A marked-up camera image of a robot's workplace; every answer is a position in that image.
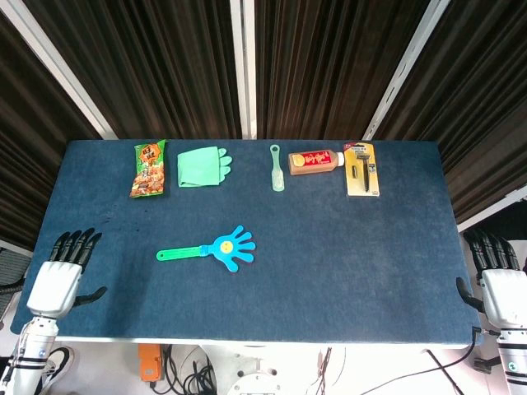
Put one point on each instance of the white table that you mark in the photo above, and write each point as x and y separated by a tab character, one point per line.
288	343

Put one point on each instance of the pale green plastic brush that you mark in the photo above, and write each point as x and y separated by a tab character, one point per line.
278	177

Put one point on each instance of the black white sneaker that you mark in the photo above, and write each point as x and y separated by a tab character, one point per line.
59	364

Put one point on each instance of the green orange snack bag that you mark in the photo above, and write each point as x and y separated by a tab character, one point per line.
148	170

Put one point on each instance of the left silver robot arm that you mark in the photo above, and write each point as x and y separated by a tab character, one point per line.
33	349

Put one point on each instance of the brown drink bottle red label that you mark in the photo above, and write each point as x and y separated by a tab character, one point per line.
313	162

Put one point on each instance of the blue hand-shaped plastic clapper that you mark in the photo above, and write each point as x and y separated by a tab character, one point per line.
226	249

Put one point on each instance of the blue felt table mat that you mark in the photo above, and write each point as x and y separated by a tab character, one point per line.
329	267

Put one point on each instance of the yellow razor blister pack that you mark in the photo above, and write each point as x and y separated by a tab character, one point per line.
362	181

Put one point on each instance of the dark brown pleated curtain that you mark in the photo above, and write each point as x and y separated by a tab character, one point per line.
164	61

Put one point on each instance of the white frame post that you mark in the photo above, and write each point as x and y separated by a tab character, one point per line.
62	68
494	212
405	70
243	66

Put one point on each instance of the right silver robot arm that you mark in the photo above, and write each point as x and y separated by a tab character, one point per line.
512	362

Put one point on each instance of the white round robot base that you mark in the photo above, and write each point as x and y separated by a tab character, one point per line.
255	380

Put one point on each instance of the orange control box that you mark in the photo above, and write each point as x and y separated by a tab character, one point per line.
149	362

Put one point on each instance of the green rubber glove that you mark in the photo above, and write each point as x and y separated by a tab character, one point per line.
197	168

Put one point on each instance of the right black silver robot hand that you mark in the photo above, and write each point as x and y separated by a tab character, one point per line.
504	296

